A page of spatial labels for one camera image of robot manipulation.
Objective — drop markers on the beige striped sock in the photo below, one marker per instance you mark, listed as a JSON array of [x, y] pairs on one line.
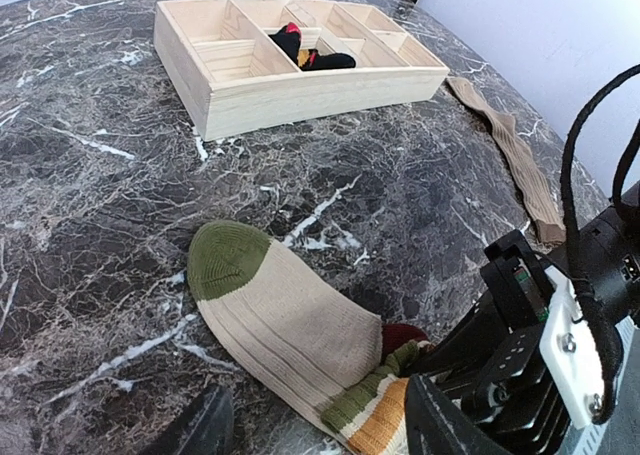
[[338, 365]]

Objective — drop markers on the tan plain sock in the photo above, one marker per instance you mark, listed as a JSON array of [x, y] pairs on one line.
[[528, 178]]

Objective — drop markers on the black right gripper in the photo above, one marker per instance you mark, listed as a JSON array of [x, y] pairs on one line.
[[544, 389]]

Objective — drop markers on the black argyle sock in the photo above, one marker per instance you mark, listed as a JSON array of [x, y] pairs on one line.
[[289, 39]]

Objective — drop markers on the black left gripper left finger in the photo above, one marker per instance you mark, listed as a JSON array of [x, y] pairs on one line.
[[205, 426]]

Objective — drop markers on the wooden compartment tray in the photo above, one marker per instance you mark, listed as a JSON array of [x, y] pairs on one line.
[[233, 79]]

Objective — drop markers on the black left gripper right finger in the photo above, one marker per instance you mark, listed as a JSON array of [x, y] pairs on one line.
[[434, 425]]

